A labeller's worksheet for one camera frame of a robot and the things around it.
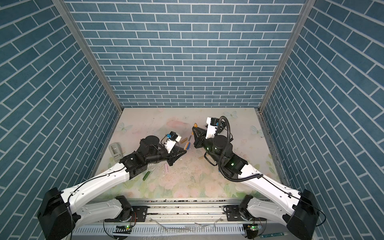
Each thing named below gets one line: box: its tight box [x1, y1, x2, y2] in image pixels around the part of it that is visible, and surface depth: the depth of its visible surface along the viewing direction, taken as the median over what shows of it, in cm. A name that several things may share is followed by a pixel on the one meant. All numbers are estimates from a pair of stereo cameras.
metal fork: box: [259, 232, 289, 239], surface depth 69 cm
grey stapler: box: [108, 142, 124, 162], surface depth 96 cm
